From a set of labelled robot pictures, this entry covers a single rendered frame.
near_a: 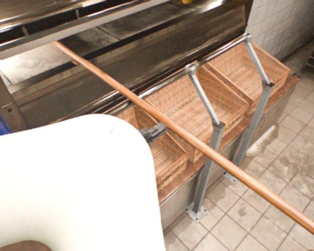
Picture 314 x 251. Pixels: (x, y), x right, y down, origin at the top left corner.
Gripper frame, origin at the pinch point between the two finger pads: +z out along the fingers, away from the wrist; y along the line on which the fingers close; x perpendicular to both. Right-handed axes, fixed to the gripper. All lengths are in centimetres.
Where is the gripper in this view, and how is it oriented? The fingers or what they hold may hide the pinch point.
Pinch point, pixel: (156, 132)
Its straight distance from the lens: 84.2
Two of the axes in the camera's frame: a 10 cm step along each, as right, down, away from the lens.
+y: 0.0, 6.9, 7.3
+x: 6.9, 5.3, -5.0
